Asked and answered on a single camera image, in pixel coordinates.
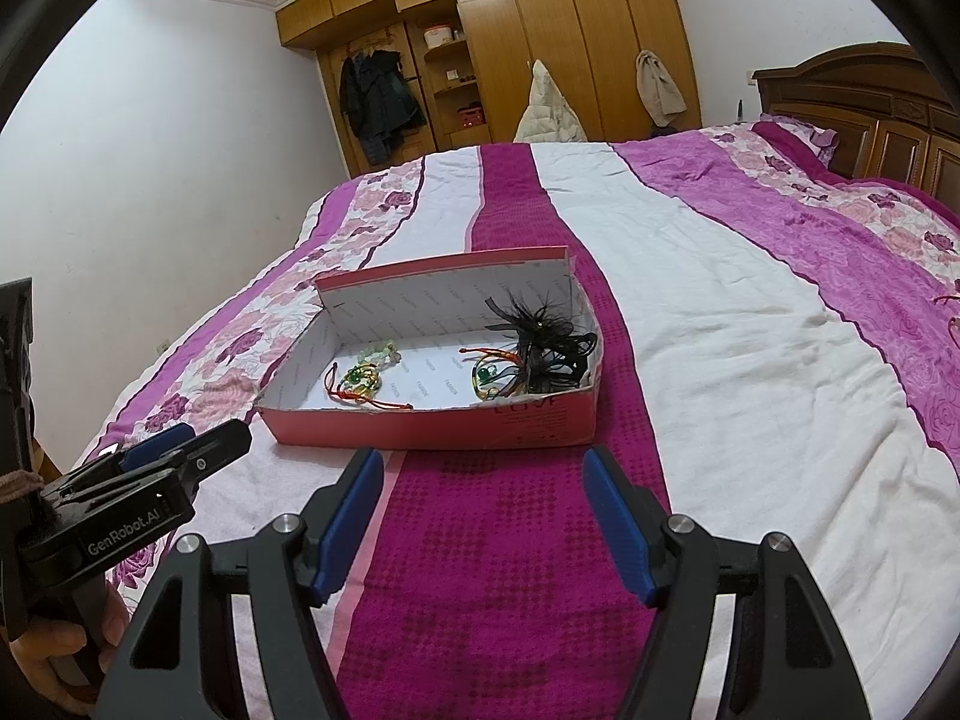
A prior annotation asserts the black feather hair clip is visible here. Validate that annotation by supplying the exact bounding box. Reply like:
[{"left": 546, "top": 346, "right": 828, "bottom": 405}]
[{"left": 484, "top": 292, "right": 599, "bottom": 395}]

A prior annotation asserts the red cardboard box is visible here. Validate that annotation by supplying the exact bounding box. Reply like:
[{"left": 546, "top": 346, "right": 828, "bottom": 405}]
[{"left": 255, "top": 244, "right": 603, "bottom": 451}]

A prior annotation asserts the multicolour woven bracelet red cord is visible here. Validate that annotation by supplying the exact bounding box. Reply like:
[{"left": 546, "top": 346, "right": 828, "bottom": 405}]
[
  {"left": 459, "top": 345, "right": 527, "bottom": 401},
  {"left": 324, "top": 361, "right": 416, "bottom": 414}
]

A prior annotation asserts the purple floral pillow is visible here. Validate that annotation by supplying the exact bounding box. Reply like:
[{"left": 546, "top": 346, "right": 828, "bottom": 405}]
[{"left": 750, "top": 114, "right": 839, "bottom": 166}]

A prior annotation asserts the wooden wardrobe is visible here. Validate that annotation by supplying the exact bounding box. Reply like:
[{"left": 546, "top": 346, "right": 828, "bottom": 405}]
[{"left": 275, "top": 0, "right": 703, "bottom": 179}]

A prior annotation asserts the black hanging coat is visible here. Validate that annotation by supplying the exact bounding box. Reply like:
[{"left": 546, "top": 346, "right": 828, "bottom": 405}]
[{"left": 339, "top": 49, "right": 429, "bottom": 167}]

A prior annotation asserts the dark wooden headboard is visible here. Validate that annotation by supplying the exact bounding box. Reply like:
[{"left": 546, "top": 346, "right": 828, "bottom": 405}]
[{"left": 752, "top": 43, "right": 960, "bottom": 205}]

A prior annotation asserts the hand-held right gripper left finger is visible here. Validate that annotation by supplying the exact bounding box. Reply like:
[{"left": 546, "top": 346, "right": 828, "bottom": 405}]
[{"left": 94, "top": 448, "right": 385, "bottom": 720}]

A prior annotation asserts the beige hanging jacket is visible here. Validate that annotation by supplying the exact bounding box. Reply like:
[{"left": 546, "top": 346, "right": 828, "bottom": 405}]
[{"left": 514, "top": 58, "right": 588, "bottom": 144}]

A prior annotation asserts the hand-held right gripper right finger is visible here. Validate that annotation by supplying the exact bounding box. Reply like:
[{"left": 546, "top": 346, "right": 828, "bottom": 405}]
[{"left": 583, "top": 446, "right": 893, "bottom": 720}]

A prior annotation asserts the person's left hand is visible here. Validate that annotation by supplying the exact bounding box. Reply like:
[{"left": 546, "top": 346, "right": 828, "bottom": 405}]
[{"left": 7, "top": 581, "right": 132, "bottom": 717}]

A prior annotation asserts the beige hanging cloth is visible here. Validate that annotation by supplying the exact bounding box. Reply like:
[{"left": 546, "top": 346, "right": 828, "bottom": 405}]
[{"left": 636, "top": 50, "right": 688, "bottom": 122}]

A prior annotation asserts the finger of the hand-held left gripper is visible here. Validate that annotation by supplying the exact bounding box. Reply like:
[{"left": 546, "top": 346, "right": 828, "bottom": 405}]
[
  {"left": 97, "top": 424, "right": 197, "bottom": 477},
  {"left": 154, "top": 418, "right": 252, "bottom": 500}
]

